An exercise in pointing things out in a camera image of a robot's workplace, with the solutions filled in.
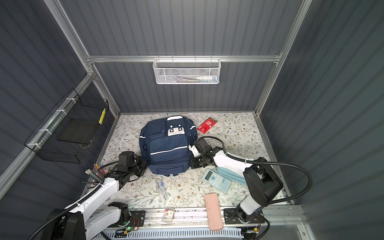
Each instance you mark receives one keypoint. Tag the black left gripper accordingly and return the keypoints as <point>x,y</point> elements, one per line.
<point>142,162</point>

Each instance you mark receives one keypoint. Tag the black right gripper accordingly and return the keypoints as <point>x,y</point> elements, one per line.
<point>193,163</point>

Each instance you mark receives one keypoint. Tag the light blue calculator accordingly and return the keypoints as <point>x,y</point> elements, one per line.
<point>217,181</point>

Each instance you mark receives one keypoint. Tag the light blue pencil case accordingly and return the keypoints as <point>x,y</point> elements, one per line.
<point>230,175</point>

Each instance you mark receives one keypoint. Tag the clear plastic pen pack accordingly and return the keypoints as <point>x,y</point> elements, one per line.
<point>162,190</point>

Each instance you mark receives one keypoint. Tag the navy blue student backpack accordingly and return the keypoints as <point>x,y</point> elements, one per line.
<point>165,144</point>

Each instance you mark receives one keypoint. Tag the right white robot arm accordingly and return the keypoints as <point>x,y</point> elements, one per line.
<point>262,181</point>

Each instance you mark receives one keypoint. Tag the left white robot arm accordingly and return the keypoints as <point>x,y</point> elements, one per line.
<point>79,221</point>

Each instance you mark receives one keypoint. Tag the red card packet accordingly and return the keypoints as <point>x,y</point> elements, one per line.
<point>206,125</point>

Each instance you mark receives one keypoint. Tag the cup of coloured pencils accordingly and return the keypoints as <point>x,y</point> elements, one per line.
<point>96,174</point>

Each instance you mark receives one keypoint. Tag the yellow tag on basket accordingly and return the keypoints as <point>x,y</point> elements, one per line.
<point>101,119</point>

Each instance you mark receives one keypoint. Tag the small clear eraser box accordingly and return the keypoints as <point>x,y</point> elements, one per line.
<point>168,215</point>

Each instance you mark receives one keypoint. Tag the pink pencil case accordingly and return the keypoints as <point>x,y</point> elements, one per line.
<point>213,210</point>

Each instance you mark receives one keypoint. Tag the white glue bottle in basket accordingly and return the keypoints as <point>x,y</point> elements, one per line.
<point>207,79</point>

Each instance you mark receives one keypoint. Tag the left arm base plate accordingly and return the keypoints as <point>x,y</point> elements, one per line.
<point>136,219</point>

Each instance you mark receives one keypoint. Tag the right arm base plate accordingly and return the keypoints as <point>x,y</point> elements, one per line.
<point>233,216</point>

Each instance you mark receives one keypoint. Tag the black wire mesh basket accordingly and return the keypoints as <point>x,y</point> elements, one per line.
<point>69,132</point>

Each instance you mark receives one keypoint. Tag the white wire mesh basket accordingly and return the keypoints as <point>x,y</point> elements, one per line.
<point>184,72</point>

